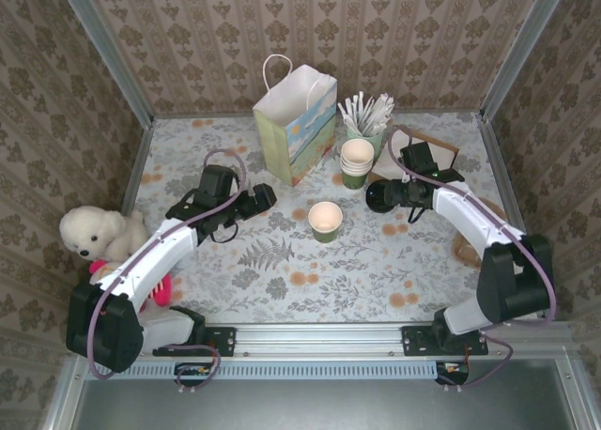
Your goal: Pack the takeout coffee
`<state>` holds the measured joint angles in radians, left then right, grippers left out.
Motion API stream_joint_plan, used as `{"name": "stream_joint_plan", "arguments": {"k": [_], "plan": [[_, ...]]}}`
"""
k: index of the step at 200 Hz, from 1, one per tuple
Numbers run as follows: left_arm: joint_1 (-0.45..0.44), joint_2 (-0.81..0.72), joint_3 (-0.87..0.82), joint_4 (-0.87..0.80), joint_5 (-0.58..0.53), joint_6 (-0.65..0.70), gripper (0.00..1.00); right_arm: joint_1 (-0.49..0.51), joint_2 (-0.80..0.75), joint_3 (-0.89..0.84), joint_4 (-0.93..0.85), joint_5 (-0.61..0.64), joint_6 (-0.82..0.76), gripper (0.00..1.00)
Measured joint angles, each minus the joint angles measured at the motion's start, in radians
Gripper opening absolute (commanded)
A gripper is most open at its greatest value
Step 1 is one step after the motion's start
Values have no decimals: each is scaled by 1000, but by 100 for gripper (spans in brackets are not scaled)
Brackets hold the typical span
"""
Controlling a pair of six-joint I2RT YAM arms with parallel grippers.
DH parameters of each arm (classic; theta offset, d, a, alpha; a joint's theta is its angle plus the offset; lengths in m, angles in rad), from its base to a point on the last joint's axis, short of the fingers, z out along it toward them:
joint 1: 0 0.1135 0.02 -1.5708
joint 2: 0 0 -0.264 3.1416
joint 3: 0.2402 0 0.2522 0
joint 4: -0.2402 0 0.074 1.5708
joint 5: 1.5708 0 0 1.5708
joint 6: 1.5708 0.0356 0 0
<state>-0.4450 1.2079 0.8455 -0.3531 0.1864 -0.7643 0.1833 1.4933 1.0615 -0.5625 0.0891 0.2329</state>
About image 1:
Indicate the white paper napkins stack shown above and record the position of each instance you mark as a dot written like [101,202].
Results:
[446,160]

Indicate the black plastic cup lid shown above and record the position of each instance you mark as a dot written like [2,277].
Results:
[377,197]

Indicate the landscape print paper gift bag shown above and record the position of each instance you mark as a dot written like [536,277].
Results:
[310,139]

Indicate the brown pulp cup carrier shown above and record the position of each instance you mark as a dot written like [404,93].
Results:
[467,251]

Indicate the green paper coffee cup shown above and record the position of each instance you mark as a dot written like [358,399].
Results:
[325,235]

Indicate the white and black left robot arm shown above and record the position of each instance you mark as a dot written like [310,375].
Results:
[155,256]

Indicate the mint green holder cup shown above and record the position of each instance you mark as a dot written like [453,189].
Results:
[377,141]

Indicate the stack of green paper cups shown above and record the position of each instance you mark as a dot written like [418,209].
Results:
[357,153]

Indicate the bundle of paper-wrapped straws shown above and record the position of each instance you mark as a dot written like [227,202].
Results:
[364,115]

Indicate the white teddy bear plush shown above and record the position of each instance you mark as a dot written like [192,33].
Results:
[103,233]

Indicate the pink striped plush doll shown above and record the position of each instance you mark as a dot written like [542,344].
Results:
[163,295]

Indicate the floral patterned tablecloth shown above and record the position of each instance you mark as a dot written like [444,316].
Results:
[328,284]

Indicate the grey sheet metal shelf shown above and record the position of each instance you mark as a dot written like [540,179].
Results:
[328,406]

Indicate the aluminium frame post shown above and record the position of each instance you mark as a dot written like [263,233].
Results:
[522,50]
[114,59]

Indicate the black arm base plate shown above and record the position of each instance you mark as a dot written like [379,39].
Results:
[413,341]
[225,341]

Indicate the aluminium mounting rail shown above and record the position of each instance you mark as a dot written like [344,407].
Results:
[319,338]

